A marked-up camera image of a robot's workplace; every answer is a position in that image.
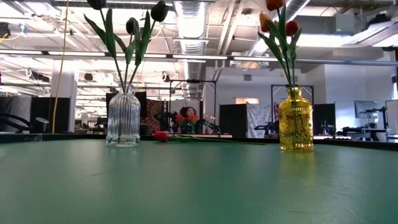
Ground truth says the black artificial tulip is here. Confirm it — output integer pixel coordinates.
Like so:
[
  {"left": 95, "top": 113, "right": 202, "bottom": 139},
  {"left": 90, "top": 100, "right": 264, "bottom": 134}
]
[
  {"left": 127, "top": 1, "right": 170, "bottom": 91},
  {"left": 83, "top": 0, "right": 127, "bottom": 94},
  {"left": 124, "top": 17, "right": 141, "bottom": 93}
]

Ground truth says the clear ribbed glass vase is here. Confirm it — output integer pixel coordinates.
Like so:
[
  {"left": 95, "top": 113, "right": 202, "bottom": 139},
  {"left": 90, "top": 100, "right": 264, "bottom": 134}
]
[{"left": 105, "top": 84, "right": 141, "bottom": 148}]

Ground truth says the yellow glass vase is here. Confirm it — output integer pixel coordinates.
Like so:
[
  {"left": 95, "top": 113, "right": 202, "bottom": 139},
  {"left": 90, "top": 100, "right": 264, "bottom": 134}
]
[{"left": 278, "top": 86, "right": 314, "bottom": 153}]

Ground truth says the distant orange flower bunch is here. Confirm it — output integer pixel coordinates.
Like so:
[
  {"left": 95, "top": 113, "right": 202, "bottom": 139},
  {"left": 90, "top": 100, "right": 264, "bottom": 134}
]
[
  {"left": 175, "top": 113, "right": 187, "bottom": 134},
  {"left": 187, "top": 114, "right": 200, "bottom": 134}
]

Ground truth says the person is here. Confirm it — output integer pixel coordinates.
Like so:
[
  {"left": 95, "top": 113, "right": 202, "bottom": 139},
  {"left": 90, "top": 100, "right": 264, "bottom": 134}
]
[{"left": 174, "top": 106, "right": 203, "bottom": 134}]

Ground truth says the distant wooden table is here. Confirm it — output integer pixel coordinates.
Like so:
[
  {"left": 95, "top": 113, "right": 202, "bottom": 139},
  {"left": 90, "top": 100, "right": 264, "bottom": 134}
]
[{"left": 169, "top": 134, "right": 233, "bottom": 139}]

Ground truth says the red mandala tapestry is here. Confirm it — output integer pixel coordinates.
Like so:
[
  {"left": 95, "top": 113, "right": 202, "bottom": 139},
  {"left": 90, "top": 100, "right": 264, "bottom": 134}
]
[{"left": 141, "top": 98, "right": 170, "bottom": 131}]

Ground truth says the overhead light bar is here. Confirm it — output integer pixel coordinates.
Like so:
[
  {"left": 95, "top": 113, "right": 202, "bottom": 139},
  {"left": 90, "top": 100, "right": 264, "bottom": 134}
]
[{"left": 0, "top": 49, "right": 398, "bottom": 67}]

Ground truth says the white patterned cloth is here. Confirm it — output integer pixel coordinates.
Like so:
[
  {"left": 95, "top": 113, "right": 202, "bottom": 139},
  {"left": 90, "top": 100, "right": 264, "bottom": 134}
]
[{"left": 247, "top": 103, "right": 274, "bottom": 138}]

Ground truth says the white column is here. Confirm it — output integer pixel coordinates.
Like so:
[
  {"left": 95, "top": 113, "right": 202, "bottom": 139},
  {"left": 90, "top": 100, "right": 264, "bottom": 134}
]
[{"left": 49, "top": 60, "right": 78, "bottom": 134}]

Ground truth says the round desk lamp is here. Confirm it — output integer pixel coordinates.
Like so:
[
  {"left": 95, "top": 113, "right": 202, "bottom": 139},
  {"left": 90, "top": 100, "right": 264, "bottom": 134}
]
[{"left": 30, "top": 116, "right": 50, "bottom": 134}]

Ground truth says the distant black desk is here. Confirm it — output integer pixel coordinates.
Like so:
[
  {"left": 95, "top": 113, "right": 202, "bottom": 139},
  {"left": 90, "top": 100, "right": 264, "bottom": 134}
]
[{"left": 335, "top": 123, "right": 398, "bottom": 141}]

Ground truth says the whiteboard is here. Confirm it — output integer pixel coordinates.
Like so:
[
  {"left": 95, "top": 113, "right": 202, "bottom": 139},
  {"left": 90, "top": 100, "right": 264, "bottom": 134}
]
[{"left": 385, "top": 99, "right": 398, "bottom": 135}]

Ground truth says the black metal frame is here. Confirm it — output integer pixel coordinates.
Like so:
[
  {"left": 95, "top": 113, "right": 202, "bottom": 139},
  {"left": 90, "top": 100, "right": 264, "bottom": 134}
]
[{"left": 169, "top": 79, "right": 218, "bottom": 125}]

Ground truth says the silver ventilation duct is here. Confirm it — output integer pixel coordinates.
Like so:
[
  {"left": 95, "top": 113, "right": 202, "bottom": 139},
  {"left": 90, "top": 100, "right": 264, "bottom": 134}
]
[{"left": 172, "top": 0, "right": 208, "bottom": 100}]

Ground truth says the black table frame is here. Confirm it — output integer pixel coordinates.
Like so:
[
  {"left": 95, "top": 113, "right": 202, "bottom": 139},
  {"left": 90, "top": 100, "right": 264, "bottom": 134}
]
[{"left": 0, "top": 133, "right": 398, "bottom": 151}]

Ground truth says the yellow hanging cable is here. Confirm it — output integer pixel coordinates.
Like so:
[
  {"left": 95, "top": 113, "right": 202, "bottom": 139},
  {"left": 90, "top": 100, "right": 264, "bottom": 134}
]
[{"left": 51, "top": 0, "right": 70, "bottom": 134}]

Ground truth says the wall monitor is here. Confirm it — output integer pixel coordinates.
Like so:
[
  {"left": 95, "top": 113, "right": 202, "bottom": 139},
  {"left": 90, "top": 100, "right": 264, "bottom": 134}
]
[{"left": 354, "top": 100, "right": 379, "bottom": 119}]

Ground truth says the black curved handle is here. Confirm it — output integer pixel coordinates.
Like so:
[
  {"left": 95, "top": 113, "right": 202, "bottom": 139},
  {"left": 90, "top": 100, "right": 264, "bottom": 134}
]
[{"left": 0, "top": 112, "right": 32, "bottom": 133}]

